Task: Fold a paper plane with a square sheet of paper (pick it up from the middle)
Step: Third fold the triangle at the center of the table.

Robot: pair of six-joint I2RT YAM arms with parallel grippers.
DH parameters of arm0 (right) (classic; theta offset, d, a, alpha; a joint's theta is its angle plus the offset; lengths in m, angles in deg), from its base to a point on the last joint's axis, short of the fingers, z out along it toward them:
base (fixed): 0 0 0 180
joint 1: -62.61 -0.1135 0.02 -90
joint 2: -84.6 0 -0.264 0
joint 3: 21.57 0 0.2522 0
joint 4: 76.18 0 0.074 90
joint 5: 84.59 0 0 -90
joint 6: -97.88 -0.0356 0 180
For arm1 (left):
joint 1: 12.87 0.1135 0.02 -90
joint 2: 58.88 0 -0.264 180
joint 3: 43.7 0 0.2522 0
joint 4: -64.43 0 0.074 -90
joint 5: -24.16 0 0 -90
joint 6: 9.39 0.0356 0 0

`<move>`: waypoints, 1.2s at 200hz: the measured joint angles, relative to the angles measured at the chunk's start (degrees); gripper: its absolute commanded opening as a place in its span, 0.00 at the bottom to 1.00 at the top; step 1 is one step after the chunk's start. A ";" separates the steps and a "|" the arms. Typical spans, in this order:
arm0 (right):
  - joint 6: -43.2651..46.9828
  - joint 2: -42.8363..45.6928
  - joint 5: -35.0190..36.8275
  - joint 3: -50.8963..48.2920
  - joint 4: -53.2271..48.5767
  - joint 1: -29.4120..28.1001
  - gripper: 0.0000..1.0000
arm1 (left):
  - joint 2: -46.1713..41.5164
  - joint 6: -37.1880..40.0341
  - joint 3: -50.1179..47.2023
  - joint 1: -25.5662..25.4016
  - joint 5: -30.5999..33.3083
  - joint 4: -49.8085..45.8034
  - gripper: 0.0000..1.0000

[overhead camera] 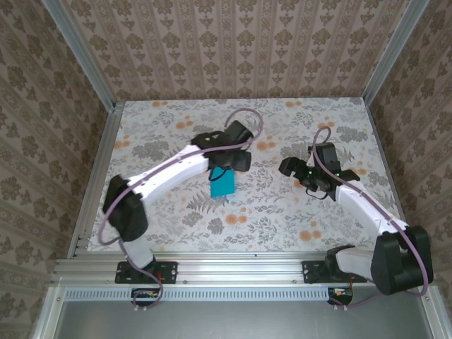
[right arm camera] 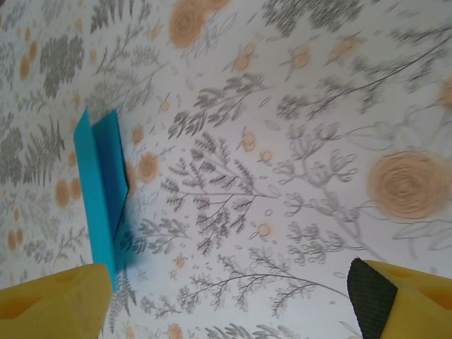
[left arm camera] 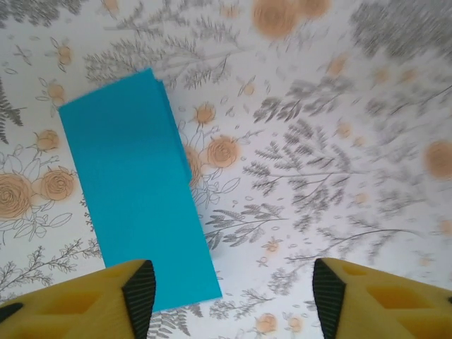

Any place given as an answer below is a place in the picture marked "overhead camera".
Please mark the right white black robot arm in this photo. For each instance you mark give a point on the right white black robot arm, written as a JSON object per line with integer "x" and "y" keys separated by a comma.
{"x": 356, "y": 206}

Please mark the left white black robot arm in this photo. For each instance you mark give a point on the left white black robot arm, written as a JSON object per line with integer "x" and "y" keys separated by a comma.
{"x": 176, "y": 167}

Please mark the floral patterned table mat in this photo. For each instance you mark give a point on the floral patterned table mat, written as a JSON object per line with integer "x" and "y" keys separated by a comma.
{"x": 282, "y": 116}

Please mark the small black wiring box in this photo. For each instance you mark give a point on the small black wiring box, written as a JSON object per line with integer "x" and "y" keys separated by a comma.
{"x": 340, "y": 296}

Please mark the aluminium side rail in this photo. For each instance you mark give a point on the aluminium side rail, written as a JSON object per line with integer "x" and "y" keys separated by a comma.
{"x": 387, "y": 167}
{"x": 102, "y": 162}

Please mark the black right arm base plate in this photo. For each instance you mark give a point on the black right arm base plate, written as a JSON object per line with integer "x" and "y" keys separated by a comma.
{"x": 310, "y": 272}

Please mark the aluminium mounting rail beam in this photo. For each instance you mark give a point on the aluminium mounting rail beam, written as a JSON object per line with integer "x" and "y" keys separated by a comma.
{"x": 240, "y": 270}

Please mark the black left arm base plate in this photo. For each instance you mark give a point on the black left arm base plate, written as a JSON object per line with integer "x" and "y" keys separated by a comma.
{"x": 169, "y": 272}

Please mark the aluminium frame post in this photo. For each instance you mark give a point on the aluminium frame post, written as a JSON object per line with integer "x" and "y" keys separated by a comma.
{"x": 81, "y": 56}
{"x": 395, "y": 49}

